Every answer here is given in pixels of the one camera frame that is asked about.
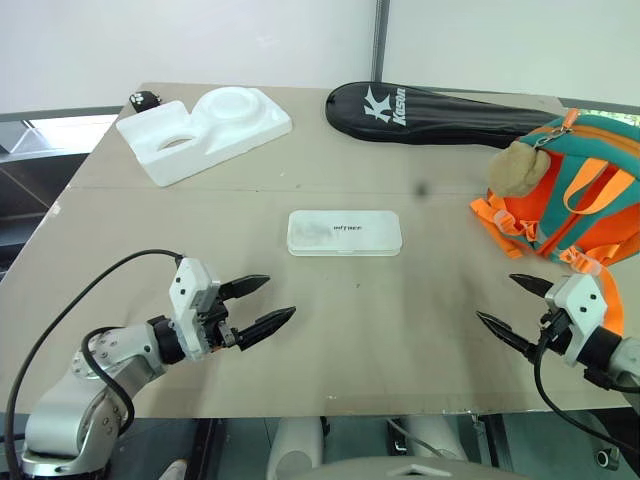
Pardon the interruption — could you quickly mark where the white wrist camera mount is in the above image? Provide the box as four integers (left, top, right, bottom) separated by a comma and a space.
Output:
544, 273, 609, 369
168, 257, 222, 362

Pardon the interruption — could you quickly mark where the beige plush toy pendant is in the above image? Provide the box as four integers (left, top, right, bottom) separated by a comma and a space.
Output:
487, 140, 552, 198

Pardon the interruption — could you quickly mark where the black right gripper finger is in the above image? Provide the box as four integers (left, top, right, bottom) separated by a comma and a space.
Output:
508, 272, 555, 302
475, 310, 540, 363

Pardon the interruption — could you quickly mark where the black table leg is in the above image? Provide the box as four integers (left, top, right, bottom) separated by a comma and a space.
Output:
191, 417, 222, 480

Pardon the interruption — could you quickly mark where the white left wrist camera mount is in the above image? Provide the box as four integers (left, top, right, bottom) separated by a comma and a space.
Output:
168, 257, 222, 362

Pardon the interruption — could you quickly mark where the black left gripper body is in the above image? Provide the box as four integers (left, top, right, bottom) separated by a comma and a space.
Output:
197, 295, 242, 354

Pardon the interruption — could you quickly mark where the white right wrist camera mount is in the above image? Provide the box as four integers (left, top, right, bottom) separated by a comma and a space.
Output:
544, 273, 609, 369

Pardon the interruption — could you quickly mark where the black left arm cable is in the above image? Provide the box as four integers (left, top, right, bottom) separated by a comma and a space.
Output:
3, 249, 183, 476

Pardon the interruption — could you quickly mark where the grey rounded robot torso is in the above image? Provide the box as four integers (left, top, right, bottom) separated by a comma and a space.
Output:
308, 455, 529, 480

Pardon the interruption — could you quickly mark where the small black paw-print fob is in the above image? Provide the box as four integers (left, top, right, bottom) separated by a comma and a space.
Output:
128, 90, 164, 113

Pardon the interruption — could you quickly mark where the white rectangular plastic case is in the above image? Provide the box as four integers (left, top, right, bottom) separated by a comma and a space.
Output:
286, 209, 403, 259

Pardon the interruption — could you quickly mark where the thin grey cable under table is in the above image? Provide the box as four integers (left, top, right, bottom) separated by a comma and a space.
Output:
385, 418, 454, 459

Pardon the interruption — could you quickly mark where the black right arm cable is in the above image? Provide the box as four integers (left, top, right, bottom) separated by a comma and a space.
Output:
532, 342, 640, 460

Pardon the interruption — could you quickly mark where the dark vertical wall post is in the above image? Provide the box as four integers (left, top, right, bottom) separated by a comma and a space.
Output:
370, 0, 392, 84

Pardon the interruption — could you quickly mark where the black racket bag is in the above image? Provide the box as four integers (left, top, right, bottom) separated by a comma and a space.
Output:
324, 80, 577, 150

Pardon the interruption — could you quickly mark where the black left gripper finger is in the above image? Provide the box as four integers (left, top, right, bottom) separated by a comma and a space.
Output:
219, 273, 272, 302
235, 306, 298, 353

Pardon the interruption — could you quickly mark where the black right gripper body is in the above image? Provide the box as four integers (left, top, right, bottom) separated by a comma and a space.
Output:
536, 308, 577, 357

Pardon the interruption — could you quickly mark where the white foam packaging tray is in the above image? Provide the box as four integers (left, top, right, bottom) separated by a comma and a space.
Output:
115, 85, 294, 189

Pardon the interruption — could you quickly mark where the white rounded robot leg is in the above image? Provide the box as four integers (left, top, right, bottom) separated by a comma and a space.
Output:
264, 416, 327, 480
398, 414, 469, 462

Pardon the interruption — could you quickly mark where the orange and teal backpack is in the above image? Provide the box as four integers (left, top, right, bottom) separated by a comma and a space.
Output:
469, 108, 640, 337

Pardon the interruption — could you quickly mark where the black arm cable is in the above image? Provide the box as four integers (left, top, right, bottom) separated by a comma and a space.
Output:
532, 342, 640, 460
3, 249, 183, 476

